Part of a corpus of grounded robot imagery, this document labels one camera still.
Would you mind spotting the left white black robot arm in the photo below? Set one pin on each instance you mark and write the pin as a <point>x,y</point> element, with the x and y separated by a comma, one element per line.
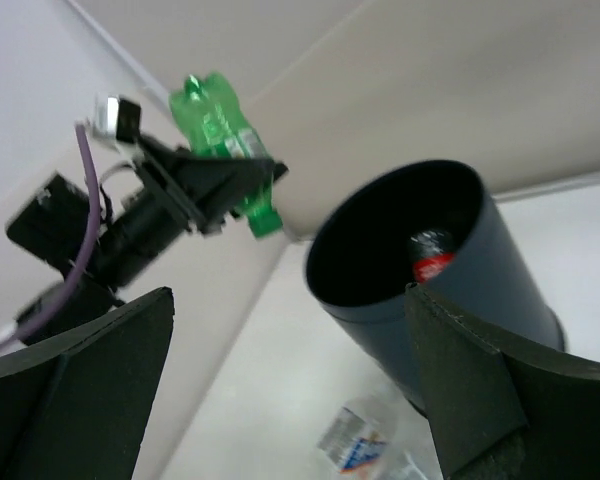
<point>51,227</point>

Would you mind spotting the clear bottle red label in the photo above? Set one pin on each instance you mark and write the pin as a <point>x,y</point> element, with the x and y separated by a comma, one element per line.
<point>430,251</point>

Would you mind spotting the dark blue cylindrical bin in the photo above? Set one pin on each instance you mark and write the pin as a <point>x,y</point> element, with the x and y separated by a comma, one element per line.
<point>361,261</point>

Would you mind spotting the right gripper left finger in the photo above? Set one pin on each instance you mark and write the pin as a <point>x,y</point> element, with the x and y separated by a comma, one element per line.
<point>76,406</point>

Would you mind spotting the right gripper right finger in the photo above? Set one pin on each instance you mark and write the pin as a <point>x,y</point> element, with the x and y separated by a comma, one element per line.
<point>501,406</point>

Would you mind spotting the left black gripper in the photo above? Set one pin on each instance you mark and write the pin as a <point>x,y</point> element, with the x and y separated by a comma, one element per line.
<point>181,192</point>

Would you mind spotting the clear bottle orange blue label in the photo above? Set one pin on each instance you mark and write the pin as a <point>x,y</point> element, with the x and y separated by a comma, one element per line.
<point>362,442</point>

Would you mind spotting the green plastic bottle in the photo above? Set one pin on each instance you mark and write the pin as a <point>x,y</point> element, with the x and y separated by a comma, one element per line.
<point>207,112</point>

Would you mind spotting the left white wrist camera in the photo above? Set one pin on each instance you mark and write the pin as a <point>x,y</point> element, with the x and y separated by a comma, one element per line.
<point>116,121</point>

